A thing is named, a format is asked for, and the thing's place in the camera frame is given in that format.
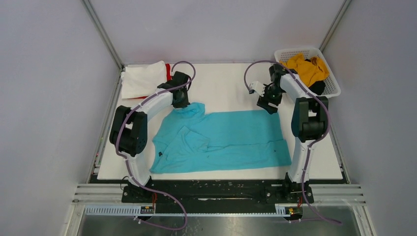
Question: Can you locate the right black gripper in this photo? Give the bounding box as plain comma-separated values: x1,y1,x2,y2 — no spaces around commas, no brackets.
257,84,284,115

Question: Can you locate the turquoise t-shirt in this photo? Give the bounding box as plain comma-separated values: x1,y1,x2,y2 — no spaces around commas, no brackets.
150,103,292,174

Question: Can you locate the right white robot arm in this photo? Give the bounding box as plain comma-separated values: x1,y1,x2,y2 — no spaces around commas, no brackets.
250,63,329,203

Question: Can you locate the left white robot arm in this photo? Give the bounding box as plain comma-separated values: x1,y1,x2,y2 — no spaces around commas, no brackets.
109,71,193,202

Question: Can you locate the red folded t-shirt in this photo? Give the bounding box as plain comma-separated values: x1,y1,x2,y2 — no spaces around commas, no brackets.
134,61,172,98

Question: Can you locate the white folded t-shirt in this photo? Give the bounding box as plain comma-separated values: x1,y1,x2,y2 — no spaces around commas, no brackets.
121,60,167,99

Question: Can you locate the yellow t-shirt in basket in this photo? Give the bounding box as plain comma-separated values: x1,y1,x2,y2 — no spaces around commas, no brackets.
281,53,330,87

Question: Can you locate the black t-shirt in basket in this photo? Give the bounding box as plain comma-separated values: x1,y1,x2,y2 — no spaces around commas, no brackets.
308,57,329,95

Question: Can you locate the white plastic basket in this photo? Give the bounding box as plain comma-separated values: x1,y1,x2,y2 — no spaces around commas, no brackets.
274,47,341,97

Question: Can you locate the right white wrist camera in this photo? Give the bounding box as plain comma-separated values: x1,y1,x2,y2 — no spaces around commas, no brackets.
249,81,266,97

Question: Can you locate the right table edge rail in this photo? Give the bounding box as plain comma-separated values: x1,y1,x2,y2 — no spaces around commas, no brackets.
329,123,351,184

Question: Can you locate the table edge rail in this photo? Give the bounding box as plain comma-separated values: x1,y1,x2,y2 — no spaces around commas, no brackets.
85,67,125,183
329,123,351,184

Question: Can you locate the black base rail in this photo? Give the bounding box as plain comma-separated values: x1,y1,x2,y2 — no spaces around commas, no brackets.
116,179,300,214

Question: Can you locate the left table edge rail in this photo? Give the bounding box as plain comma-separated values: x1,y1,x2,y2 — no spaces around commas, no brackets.
85,67,125,183

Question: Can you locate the right corner aluminium post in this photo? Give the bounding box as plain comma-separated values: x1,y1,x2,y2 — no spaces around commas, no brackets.
319,0,352,52

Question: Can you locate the corner aluminium post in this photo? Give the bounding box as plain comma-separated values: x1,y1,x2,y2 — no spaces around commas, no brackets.
81,0,124,70
319,0,352,52

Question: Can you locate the white slotted cable duct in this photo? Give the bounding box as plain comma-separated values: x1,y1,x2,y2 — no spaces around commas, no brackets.
83,203,302,218

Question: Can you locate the left corner aluminium post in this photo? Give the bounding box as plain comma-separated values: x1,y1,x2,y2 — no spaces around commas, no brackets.
81,0,124,70

